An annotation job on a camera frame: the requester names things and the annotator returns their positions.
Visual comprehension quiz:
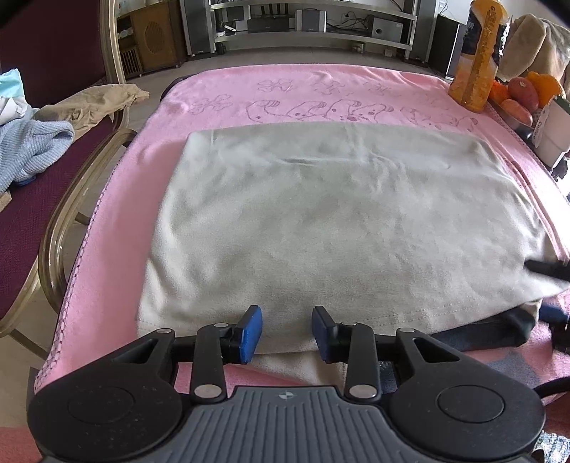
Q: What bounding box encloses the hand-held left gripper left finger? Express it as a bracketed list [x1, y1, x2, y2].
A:
[111, 305, 264, 404]

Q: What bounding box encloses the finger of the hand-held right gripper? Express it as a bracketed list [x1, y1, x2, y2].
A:
[525, 260, 570, 282]
[539, 305, 570, 353]

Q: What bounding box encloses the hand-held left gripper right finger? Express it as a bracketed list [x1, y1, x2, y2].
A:
[311, 305, 462, 401]

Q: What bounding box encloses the light grey t-shirt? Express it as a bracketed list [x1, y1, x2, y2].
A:
[136, 121, 570, 386]

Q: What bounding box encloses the dark grey cloth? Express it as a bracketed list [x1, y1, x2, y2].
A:
[439, 305, 542, 349]

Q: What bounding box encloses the white paper cup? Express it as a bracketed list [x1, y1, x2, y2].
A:
[535, 95, 570, 166]

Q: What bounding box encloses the orange fruit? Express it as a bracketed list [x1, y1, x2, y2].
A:
[489, 81, 511, 106]
[527, 72, 565, 108]

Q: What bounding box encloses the orange drink bottle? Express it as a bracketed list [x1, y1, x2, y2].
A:
[448, 0, 511, 112]

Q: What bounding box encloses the beige cloth bundle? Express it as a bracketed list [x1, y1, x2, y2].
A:
[496, 13, 570, 86]

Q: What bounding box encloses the pink printed blanket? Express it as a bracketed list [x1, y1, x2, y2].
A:
[29, 64, 570, 439]

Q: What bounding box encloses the black tower speaker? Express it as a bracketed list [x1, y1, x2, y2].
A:
[429, 15, 468, 80]

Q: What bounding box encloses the grey tower speaker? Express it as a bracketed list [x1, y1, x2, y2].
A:
[409, 0, 440, 62]
[180, 0, 217, 57]

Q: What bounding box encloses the beige garment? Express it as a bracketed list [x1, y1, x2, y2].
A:
[33, 82, 151, 144]

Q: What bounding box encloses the small grey subwoofer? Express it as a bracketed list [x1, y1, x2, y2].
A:
[371, 17, 404, 44]

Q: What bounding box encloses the blue knitted garment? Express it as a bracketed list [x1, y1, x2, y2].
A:
[0, 107, 76, 193]

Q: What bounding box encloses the glass media shelf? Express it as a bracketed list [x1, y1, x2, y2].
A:
[209, 0, 422, 62]

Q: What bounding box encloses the black media box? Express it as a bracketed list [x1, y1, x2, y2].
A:
[246, 15, 297, 35]

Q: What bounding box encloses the wooden speaker cabinet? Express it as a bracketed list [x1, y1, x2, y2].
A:
[128, 0, 188, 75]

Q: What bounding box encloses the pale blue and white cloth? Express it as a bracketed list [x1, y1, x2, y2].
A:
[0, 69, 35, 126]

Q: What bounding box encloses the black cable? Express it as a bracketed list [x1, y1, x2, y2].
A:
[533, 378, 570, 398]

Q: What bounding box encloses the maroon chair with gold frame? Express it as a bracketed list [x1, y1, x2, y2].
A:
[0, 0, 140, 350]

